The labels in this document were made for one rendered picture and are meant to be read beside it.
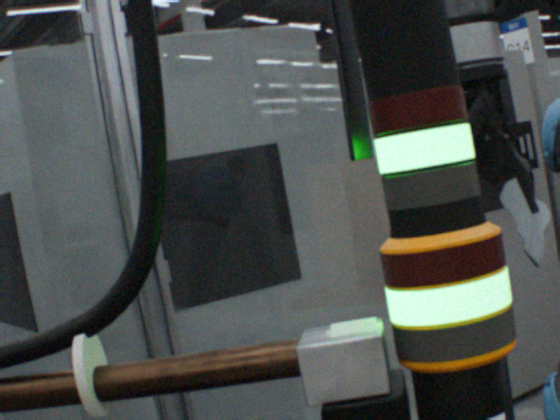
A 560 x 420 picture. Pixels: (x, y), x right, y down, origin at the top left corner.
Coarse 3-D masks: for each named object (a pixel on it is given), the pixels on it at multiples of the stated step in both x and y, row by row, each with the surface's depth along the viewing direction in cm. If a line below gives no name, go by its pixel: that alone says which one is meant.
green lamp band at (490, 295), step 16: (448, 288) 26; (464, 288) 26; (480, 288) 27; (496, 288) 27; (400, 304) 28; (416, 304) 27; (432, 304) 27; (448, 304) 27; (464, 304) 26; (480, 304) 27; (496, 304) 27; (400, 320) 28; (416, 320) 27; (432, 320) 27; (448, 320) 27; (464, 320) 27
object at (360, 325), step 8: (352, 320) 29; (360, 320) 29; (368, 320) 29; (376, 320) 29; (336, 328) 29; (344, 328) 29; (352, 328) 29; (360, 328) 29; (368, 328) 28; (376, 328) 28
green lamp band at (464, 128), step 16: (448, 128) 27; (464, 128) 27; (384, 144) 28; (400, 144) 27; (416, 144) 27; (432, 144) 27; (448, 144) 27; (464, 144) 27; (384, 160) 28; (400, 160) 27; (416, 160) 27; (432, 160) 27; (448, 160) 27
